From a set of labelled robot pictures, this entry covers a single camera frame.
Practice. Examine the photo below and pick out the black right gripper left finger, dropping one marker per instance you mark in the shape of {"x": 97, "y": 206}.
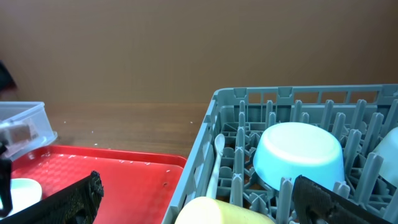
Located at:
{"x": 76, "y": 204}

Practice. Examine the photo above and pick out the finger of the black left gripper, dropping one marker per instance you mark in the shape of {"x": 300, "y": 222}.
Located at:
{"x": 6, "y": 197}

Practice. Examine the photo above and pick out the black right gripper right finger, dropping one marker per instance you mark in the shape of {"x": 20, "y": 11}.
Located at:
{"x": 314, "y": 203}

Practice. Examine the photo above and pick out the light blue plate with rice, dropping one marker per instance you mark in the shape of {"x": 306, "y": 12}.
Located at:
{"x": 25, "y": 192}

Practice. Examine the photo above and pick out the light blue bowl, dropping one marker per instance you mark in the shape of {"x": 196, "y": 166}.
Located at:
{"x": 292, "y": 149}

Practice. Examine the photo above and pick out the mint green bowl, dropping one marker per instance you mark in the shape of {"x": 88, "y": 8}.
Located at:
{"x": 388, "y": 150}

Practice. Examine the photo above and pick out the yellow cup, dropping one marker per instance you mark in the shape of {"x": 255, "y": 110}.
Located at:
{"x": 205, "y": 210}

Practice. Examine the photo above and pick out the grey dishwasher rack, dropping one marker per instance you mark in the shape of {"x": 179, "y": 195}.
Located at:
{"x": 359, "y": 116}

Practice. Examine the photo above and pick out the clear plastic bin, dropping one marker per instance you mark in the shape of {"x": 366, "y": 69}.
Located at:
{"x": 33, "y": 113}

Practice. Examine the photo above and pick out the red plastic tray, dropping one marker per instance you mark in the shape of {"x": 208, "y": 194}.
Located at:
{"x": 138, "y": 186}

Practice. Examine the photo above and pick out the white plastic spoon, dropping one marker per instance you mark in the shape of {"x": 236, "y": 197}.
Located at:
{"x": 213, "y": 182}

